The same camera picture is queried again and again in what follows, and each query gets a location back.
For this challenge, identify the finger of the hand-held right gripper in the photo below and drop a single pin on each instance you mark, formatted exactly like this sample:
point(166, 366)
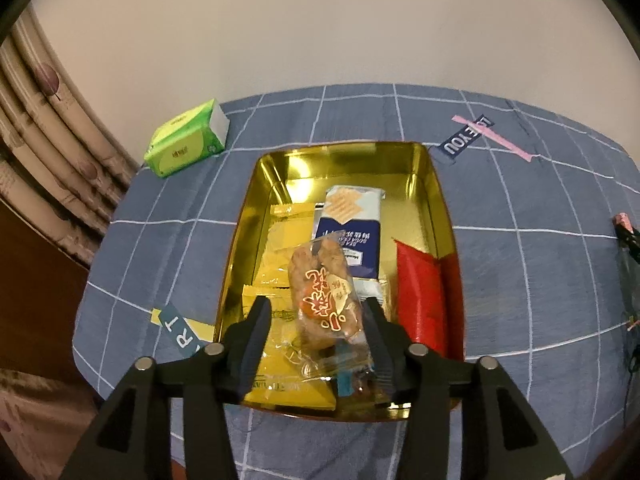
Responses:
point(631, 242)

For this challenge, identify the yellow packet with silver seam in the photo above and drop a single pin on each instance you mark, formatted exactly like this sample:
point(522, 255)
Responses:
point(285, 245)

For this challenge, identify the white and navy cracker packet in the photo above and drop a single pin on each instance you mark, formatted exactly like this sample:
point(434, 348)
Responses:
point(350, 205)

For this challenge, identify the red snack packet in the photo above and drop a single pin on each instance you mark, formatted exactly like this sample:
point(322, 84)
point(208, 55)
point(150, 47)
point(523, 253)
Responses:
point(420, 295)

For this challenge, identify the brown wooden cabinet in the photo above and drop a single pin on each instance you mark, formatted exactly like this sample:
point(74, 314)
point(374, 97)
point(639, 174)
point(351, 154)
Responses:
point(35, 300)

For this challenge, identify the yellow printed snack packet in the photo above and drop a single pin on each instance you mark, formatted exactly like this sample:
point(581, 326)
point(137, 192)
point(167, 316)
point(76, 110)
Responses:
point(280, 375)

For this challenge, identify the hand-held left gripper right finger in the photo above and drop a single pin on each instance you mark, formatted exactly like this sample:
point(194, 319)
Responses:
point(377, 345)

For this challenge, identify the blue candy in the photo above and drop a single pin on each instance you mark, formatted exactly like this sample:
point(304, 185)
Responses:
point(344, 382)

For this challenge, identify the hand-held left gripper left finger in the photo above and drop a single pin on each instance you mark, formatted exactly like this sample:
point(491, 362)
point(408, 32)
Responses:
point(252, 345)

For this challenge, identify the dark red tin box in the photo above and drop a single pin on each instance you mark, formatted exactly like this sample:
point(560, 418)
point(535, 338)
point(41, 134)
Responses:
point(350, 165)

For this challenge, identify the beige patterned curtain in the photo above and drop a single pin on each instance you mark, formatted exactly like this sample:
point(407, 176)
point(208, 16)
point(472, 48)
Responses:
point(45, 135)

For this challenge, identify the clear nut bag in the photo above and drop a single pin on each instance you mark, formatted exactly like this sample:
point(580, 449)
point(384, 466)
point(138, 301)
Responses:
point(325, 290)
point(362, 385)

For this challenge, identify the pink patterned snack packet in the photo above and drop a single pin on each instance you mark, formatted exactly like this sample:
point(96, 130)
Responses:
point(622, 220)

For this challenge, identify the green tissue pack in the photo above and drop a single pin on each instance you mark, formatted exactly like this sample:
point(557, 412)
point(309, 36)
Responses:
point(185, 140)

